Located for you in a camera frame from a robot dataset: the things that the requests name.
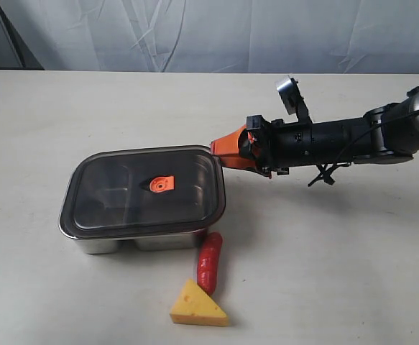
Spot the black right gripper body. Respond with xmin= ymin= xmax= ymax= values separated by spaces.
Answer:
xmin=238 ymin=115 xmax=316 ymax=177

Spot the stainless steel lunch box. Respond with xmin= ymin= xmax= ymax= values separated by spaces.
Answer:
xmin=59 ymin=219 xmax=209 ymax=255

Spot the red toy sausage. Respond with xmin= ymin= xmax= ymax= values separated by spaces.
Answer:
xmin=196 ymin=232 xmax=223 ymax=295

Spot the dark transparent box lid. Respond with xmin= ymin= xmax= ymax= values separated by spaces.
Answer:
xmin=59 ymin=145 xmax=226 ymax=240

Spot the yellow toy cheese wedge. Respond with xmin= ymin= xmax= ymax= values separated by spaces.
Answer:
xmin=170 ymin=279 xmax=229 ymax=327

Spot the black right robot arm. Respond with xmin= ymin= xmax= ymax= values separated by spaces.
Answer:
xmin=211 ymin=78 xmax=419 ymax=185

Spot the grey backdrop curtain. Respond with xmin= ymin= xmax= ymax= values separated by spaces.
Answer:
xmin=0 ymin=1 xmax=419 ymax=73

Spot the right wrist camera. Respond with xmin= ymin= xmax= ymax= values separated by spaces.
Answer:
xmin=275 ymin=77 xmax=312 ymax=124

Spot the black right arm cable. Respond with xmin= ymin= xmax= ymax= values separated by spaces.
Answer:
xmin=308 ymin=107 xmax=419 ymax=188

